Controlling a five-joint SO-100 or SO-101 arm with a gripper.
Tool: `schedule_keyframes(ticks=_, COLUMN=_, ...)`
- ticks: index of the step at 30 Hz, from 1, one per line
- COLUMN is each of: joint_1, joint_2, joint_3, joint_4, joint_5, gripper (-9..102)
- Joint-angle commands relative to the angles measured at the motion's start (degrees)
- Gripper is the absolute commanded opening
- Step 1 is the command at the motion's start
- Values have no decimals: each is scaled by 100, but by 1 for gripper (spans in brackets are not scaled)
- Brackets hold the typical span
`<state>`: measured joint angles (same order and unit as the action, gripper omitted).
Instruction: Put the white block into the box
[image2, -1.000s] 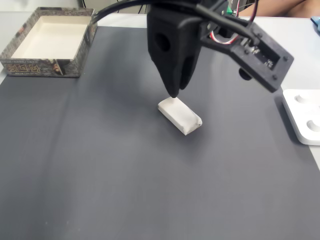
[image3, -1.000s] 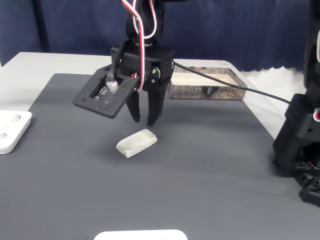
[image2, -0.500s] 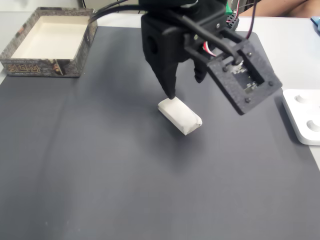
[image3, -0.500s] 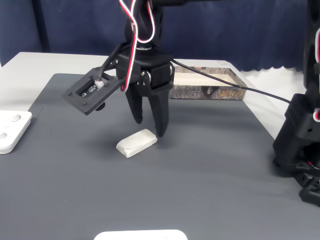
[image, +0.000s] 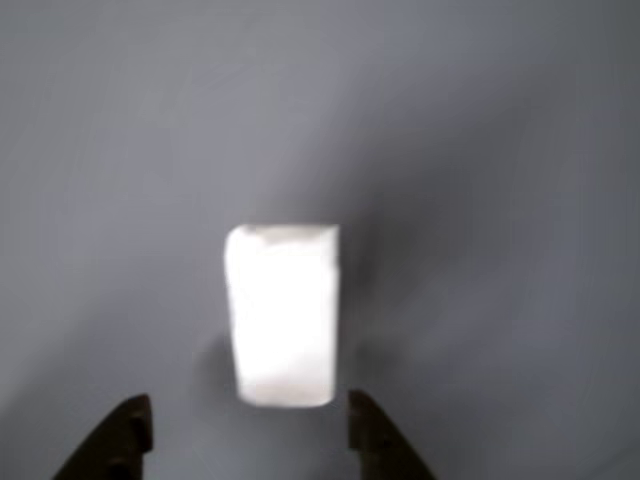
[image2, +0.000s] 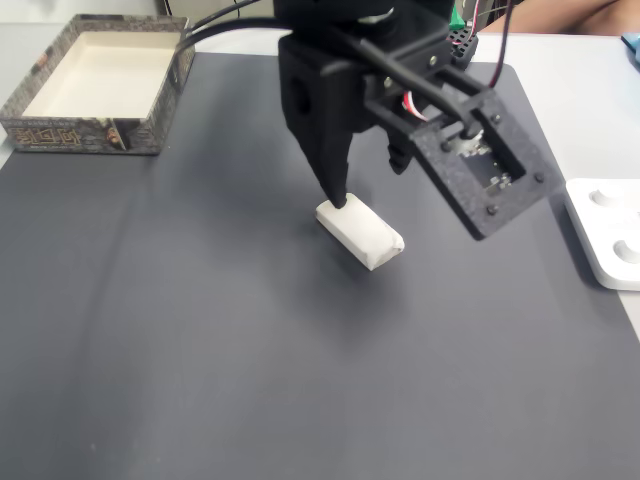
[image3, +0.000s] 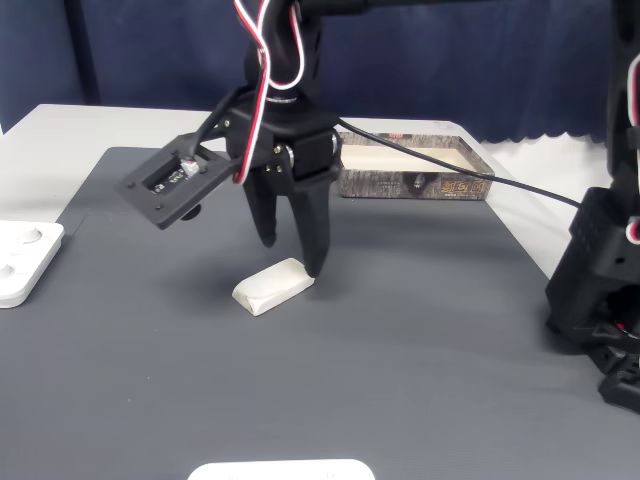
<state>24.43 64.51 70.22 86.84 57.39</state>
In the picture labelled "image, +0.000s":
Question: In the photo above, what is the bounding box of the grey table mat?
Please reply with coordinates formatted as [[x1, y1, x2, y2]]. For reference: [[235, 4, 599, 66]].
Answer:
[[0, 0, 640, 480]]

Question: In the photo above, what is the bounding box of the white block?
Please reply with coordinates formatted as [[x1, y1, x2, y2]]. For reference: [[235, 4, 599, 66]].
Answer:
[[223, 223, 342, 409]]

